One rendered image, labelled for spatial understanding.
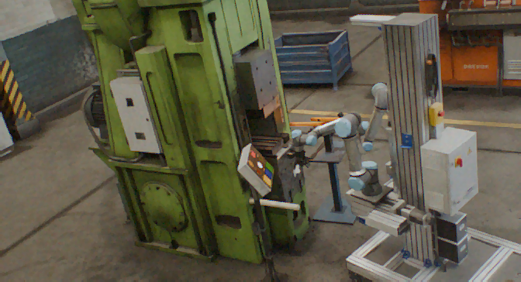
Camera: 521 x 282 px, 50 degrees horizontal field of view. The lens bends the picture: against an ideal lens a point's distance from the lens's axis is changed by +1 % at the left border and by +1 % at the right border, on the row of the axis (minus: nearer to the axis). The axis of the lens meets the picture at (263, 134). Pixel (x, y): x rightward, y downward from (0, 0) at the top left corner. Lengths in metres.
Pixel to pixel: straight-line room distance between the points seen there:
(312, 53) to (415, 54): 4.82
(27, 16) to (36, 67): 0.84
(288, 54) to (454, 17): 2.51
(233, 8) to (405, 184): 1.83
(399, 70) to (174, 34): 1.67
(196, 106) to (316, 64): 4.11
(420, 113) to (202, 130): 1.77
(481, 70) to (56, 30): 6.90
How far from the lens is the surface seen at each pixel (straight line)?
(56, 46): 10.35
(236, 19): 4.34
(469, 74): 7.66
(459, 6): 7.42
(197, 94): 4.37
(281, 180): 4.61
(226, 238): 4.94
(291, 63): 8.46
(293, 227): 4.92
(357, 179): 3.83
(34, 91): 10.09
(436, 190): 3.84
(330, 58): 8.18
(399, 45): 3.59
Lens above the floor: 2.96
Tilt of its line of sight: 24 degrees down
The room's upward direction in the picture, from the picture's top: 12 degrees counter-clockwise
